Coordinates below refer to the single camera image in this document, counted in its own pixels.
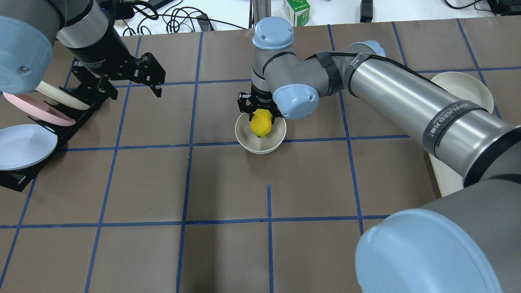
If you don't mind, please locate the black dish rack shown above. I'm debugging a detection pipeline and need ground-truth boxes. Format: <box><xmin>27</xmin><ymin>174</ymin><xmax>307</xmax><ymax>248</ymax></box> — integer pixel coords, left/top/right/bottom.
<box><xmin>0</xmin><ymin>61</ymin><xmax>118</xmax><ymax>192</ymax></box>

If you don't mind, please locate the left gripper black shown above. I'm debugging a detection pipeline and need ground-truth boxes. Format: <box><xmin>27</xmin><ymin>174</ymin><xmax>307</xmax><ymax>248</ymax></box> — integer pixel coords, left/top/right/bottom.
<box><xmin>72</xmin><ymin>52</ymin><xmax>166</xmax><ymax>98</ymax></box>

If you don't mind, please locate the cream rectangular tray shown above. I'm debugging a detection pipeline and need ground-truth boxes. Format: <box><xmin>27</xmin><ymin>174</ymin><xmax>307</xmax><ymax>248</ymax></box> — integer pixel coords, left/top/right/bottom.
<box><xmin>428</xmin><ymin>153</ymin><xmax>464</xmax><ymax>198</ymax></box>

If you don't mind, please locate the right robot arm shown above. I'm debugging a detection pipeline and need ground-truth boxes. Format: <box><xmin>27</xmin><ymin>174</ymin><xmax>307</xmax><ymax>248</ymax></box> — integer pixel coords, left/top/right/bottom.
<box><xmin>238</xmin><ymin>17</ymin><xmax>521</xmax><ymax>293</ymax></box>

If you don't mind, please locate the green white carton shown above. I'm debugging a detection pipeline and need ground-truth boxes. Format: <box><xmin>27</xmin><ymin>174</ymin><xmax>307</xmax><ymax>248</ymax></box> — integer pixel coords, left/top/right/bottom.
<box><xmin>282</xmin><ymin>0</ymin><xmax>311</xmax><ymax>26</ymax></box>

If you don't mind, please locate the cream round plate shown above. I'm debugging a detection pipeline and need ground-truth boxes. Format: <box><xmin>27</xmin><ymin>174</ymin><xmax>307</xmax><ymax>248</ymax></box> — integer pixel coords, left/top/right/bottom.
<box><xmin>431</xmin><ymin>72</ymin><xmax>495</xmax><ymax>114</ymax></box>

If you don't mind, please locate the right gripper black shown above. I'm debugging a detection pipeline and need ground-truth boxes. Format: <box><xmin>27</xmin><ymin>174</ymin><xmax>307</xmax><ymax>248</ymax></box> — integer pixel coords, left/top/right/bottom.
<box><xmin>238</xmin><ymin>92</ymin><xmax>282</xmax><ymax>124</ymax></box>

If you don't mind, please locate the white deep bowl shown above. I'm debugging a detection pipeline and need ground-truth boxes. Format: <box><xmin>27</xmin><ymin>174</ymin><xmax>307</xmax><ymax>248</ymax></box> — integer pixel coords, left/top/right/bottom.
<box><xmin>234</xmin><ymin>113</ymin><xmax>287</xmax><ymax>155</ymax></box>

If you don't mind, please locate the pink plate in rack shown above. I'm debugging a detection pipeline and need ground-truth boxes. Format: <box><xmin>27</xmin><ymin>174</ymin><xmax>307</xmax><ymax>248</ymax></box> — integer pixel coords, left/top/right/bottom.
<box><xmin>3</xmin><ymin>93</ymin><xmax>76</xmax><ymax>127</ymax></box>

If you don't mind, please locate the yellow lemon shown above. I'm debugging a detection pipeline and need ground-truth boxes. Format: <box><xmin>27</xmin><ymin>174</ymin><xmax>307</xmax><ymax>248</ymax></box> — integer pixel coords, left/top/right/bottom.
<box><xmin>250</xmin><ymin>108</ymin><xmax>272</xmax><ymax>138</ymax></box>

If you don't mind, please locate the cream plate in rack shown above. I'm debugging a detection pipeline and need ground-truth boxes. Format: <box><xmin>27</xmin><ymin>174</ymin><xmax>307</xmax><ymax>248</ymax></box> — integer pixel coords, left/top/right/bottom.
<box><xmin>35</xmin><ymin>81</ymin><xmax>90</xmax><ymax>111</ymax></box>

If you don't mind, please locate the black power adapter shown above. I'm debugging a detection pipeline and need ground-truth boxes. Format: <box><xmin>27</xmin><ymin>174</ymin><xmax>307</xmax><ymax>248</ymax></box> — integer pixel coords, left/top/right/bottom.
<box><xmin>359</xmin><ymin>0</ymin><xmax>374</xmax><ymax>23</ymax></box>

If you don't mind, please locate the blue plate in rack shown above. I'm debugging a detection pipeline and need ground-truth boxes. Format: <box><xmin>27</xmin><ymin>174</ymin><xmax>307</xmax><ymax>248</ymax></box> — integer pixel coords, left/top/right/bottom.
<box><xmin>0</xmin><ymin>124</ymin><xmax>58</xmax><ymax>171</ymax></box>

